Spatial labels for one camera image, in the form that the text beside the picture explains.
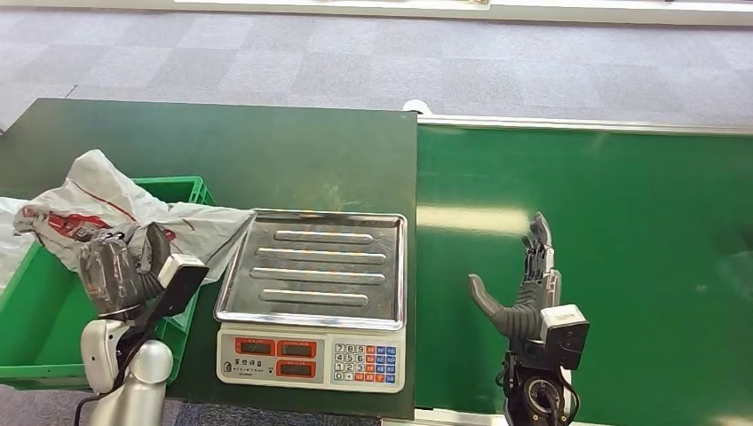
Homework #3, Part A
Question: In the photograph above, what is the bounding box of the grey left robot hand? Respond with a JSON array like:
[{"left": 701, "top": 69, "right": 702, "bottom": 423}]
[{"left": 79, "top": 223, "right": 172, "bottom": 320}]

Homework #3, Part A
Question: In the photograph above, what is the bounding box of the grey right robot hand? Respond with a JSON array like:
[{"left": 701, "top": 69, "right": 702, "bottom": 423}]
[{"left": 468, "top": 212, "right": 564, "bottom": 343}]

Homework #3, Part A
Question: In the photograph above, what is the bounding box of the white red-printed courier package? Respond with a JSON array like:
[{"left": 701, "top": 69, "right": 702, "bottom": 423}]
[{"left": 12, "top": 149, "right": 256, "bottom": 288}]

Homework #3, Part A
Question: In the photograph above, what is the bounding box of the green plastic crate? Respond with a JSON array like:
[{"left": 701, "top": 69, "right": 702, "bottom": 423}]
[{"left": 0, "top": 175, "right": 216, "bottom": 391}]

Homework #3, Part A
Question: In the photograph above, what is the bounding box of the crumpled white plastic bag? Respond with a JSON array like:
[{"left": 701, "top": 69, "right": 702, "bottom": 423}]
[{"left": 0, "top": 196, "right": 37, "bottom": 292}]

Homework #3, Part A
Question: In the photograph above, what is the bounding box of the white electronic weighing scale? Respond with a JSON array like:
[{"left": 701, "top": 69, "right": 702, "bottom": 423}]
[{"left": 213, "top": 209, "right": 408, "bottom": 394}]

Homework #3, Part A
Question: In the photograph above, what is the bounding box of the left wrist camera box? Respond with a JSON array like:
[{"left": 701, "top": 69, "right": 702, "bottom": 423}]
[{"left": 144, "top": 254, "right": 210, "bottom": 323}]

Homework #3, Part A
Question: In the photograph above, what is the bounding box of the silver conveyor side rail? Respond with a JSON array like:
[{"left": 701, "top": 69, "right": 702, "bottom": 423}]
[
  {"left": 382, "top": 409, "right": 507, "bottom": 426},
  {"left": 417, "top": 114, "right": 753, "bottom": 138}
]

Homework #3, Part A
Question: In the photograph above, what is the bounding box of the white wall baseboard strip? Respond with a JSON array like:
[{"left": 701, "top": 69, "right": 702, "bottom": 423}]
[{"left": 0, "top": 0, "right": 753, "bottom": 28}]

